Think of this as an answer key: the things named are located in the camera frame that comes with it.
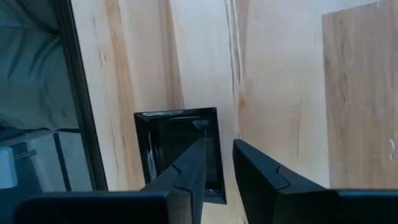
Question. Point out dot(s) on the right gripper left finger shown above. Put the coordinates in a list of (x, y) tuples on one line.
[(183, 186)]

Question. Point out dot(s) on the black square footed plate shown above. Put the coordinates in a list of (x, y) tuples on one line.
[(161, 140)]

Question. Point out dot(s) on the silver frame bracket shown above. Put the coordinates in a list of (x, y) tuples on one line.
[(6, 168)]

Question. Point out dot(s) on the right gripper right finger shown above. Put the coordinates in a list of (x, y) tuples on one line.
[(264, 193)]

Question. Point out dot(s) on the black aluminium table frame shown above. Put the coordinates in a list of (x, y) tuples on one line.
[(79, 93)]

